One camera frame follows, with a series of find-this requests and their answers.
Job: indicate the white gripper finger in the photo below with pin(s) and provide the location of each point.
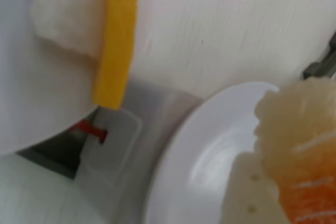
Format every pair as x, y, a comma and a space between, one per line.
246, 197

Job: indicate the orange salmon sushi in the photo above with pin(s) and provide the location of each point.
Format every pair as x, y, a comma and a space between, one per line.
302, 129

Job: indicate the white train car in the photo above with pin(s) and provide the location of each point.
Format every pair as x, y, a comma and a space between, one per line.
110, 155

